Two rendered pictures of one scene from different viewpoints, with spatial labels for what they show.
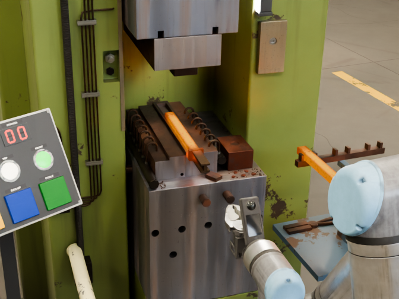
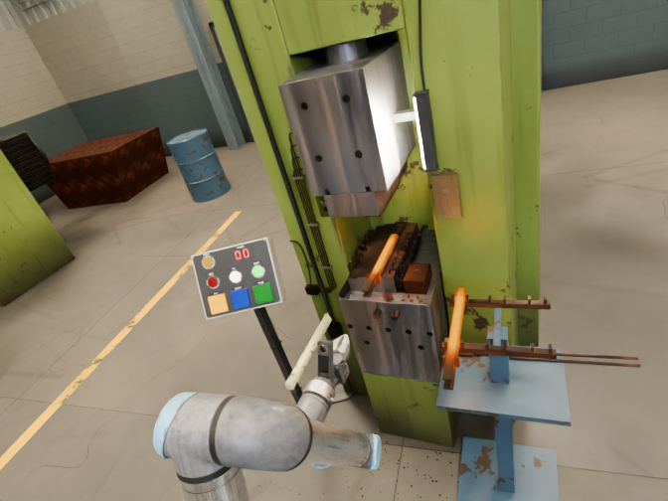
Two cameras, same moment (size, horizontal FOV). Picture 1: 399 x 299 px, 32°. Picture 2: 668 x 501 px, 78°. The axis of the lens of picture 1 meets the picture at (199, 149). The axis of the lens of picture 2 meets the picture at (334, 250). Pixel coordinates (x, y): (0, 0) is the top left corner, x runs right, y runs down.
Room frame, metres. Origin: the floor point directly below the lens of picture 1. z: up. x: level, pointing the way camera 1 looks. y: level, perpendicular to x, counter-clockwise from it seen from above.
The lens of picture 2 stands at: (0.93, -0.92, 1.95)
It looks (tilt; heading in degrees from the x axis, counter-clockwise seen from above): 30 degrees down; 49
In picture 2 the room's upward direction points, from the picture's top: 17 degrees counter-clockwise
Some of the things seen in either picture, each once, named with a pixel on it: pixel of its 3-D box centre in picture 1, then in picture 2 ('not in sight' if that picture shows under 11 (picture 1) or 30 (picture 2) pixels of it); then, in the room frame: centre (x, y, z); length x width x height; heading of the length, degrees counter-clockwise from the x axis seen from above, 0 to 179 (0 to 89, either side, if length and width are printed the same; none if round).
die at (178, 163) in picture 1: (168, 136); (385, 253); (2.09, 0.10, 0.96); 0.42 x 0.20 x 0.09; 18
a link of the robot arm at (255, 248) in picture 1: (264, 258); (320, 394); (1.37, -0.16, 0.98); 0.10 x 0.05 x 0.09; 108
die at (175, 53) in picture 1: (168, 31); (369, 180); (2.09, 0.10, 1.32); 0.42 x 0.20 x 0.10; 18
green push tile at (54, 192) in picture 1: (54, 193); (263, 293); (1.61, 0.39, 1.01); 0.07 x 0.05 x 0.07; 133
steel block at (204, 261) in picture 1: (183, 201); (407, 299); (2.11, 0.05, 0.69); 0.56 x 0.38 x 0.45; 18
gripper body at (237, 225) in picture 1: (250, 242); (330, 374); (1.44, -0.13, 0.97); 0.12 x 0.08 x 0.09; 18
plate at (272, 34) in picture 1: (271, 46); (446, 196); (2.11, -0.22, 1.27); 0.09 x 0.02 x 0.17; 108
